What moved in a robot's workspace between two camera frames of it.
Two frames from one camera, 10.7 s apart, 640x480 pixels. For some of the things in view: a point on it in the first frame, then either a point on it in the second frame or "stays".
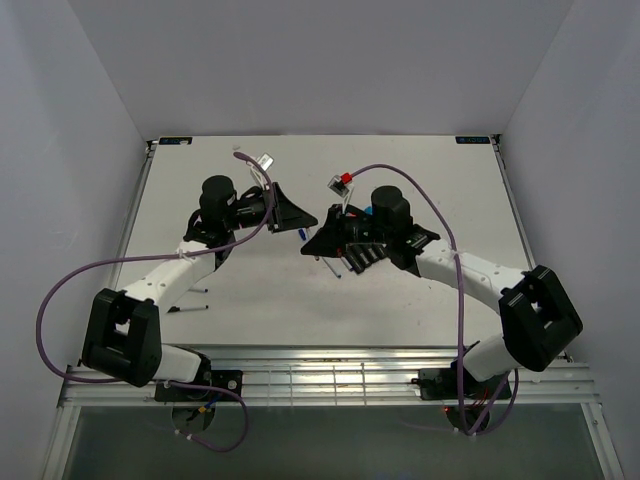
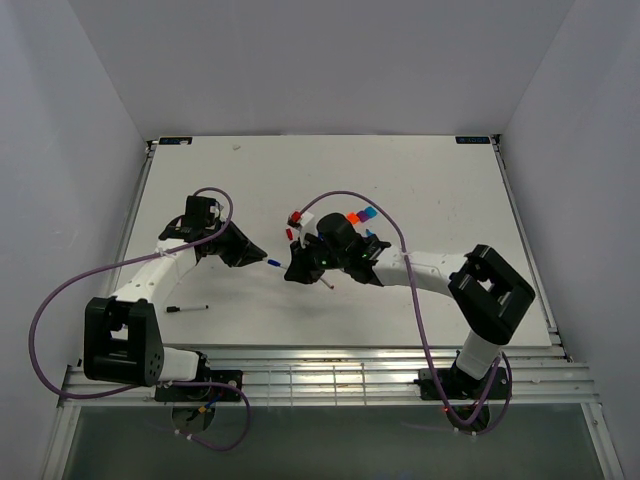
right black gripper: (329, 241) to (300, 269)
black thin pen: (185, 308) stays
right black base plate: (442, 384) stays
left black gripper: (285, 215) to (245, 251)
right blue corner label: (472, 139) stays
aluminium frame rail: (331, 379) stays
